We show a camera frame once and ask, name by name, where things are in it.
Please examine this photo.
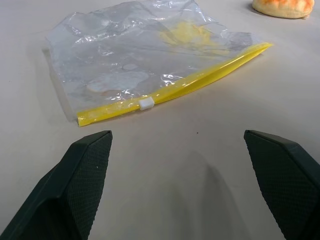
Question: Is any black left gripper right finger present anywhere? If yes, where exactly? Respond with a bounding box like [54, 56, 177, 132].
[243, 129, 320, 240]

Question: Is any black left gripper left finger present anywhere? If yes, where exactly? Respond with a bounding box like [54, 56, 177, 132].
[0, 129, 113, 240]

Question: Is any clear yellow-zip plastic bag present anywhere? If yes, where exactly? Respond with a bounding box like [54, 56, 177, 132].
[44, 0, 275, 128]

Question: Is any golden round bread bun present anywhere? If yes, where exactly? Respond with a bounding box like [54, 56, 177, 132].
[251, 0, 316, 20]

